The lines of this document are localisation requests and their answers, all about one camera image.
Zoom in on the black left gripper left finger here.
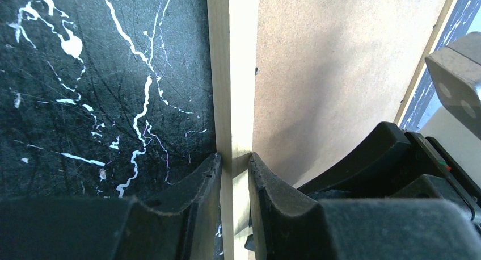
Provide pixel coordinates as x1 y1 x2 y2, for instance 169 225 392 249
1 153 221 259

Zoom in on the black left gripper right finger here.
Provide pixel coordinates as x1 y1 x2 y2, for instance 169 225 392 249
248 153 480 259

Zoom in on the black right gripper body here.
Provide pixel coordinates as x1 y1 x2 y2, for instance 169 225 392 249
390 132 480 223

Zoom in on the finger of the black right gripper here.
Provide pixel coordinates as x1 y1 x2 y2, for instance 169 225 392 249
298 121 411 198

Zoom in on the brown backing board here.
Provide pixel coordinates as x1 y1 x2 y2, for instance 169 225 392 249
254 0 446 186

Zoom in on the light wooden picture frame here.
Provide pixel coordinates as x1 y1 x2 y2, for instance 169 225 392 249
207 0 455 259

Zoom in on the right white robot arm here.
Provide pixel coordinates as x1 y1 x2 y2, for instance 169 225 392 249
299 32 480 224

